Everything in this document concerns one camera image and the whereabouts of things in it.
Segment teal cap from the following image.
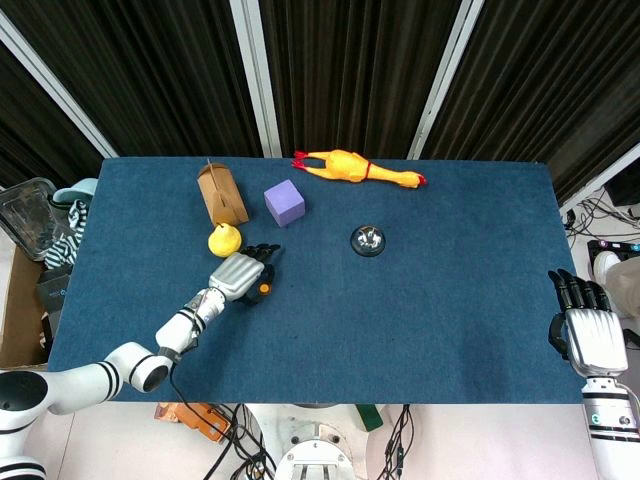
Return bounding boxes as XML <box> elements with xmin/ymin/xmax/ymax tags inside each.
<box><xmin>51</xmin><ymin>177</ymin><xmax>99</xmax><ymax>207</ymax></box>

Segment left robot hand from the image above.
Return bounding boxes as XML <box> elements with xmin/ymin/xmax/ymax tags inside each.
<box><xmin>208</xmin><ymin>243</ymin><xmax>282</xmax><ymax>306</ymax></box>

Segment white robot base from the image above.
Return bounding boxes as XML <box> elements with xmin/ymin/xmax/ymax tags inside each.
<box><xmin>249</xmin><ymin>402</ymin><xmax>386</xmax><ymax>480</ymax></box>

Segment yellow rubber chicken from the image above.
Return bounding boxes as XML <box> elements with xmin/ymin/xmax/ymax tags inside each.
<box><xmin>291</xmin><ymin>148</ymin><xmax>428</xmax><ymax>191</ymax></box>

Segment clear plastic tray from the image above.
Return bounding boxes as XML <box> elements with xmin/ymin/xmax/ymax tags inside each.
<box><xmin>0</xmin><ymin>177</ymin><xmax>71</xmax><ymax>262</ymax></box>

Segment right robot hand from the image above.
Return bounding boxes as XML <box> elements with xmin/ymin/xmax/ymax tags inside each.
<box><xmin>547</xmin><ymin>268</ymin><xmax>629</xmax><ymax>376</ymax></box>

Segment brown cardboard house box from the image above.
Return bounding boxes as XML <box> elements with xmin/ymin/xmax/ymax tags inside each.
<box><xmin>196</xmin><ymin>157</ymin><xmax>250</xmax><ymax>227</ymax></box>

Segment black cable bundle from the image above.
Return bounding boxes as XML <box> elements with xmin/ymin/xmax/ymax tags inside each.
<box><xmin>377</xmin><ymin>403</ymin><xmax>413</xmax><ymax>480</ymax></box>

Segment white sneaker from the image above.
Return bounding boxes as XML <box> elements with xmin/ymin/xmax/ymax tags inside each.
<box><xmin>592</xmin><ymin>250</ymin><xmax>619</xmax><ymax>284</ymax></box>

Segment black floor cables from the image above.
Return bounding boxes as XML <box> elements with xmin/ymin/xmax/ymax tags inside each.
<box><xmin>561</xmin><ymin>185</ymin><xmax>640</xmax><ymax>240</ymax></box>

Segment yellow pear toy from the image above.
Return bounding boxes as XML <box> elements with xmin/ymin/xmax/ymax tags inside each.
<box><xmin>207</xmin><ymin>222</ymin><xmax>244</xmax><ymax>259</ymax></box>

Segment orange power box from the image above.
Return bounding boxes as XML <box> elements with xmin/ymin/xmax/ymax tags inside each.
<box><xmin>153</xmin><ymin>402</ymin><xmax>233</xmax><ymax>444</ymax></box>

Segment small black box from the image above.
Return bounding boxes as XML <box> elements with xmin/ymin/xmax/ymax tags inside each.
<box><xmin>35</xmin><ymin>264</ymin><xmax>74</xmax><ymax>346</ymax></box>

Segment striped cloth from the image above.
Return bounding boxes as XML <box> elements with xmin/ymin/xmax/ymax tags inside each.
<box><xmin>43</xmin><ymin>199</ymin><xmax>91</xmax><ymax>269</ymax></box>

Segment purple foam cube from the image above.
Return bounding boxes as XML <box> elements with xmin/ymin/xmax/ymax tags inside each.
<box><xmin>263</xmin><ymin>179</ymin><xmax>307</xmax><ymax>229</ymax></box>

